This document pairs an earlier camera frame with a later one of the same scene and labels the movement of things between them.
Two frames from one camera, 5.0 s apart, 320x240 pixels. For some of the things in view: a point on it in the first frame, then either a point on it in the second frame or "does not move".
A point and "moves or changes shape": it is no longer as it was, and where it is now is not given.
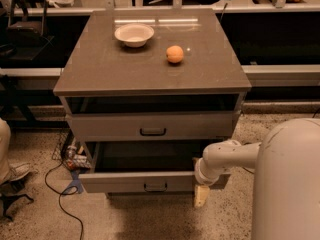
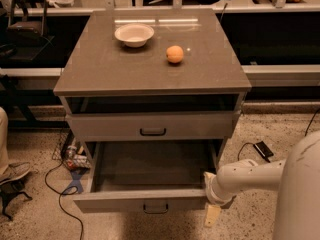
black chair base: (10, 191) does not move
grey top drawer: (153, 126) does not move
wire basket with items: (73, 154) does not move
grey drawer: (140, 166) moves or changes shape
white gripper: (201, 174) -> (216, 191)
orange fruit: (174, 54) does not move
